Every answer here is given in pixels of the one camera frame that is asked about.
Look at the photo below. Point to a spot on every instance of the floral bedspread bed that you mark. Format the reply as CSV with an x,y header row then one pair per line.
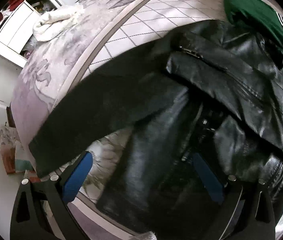
x,y
105,30

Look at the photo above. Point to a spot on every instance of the black leather jacket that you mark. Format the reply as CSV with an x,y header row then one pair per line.
x,y
210,89

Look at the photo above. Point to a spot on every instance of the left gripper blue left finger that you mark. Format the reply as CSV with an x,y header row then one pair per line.
x,y
29,221

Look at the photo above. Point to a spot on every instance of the white rolled towel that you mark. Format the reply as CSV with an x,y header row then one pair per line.
x,y
52,23

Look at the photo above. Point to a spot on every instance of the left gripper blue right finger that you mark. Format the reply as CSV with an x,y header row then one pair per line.
x,y
246,211

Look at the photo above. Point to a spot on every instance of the green folded garment white stripes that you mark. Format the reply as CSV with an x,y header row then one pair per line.
x,y
259,16

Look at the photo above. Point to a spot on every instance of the white open drawer cabinet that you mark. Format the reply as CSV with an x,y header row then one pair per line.
x,y
16,31

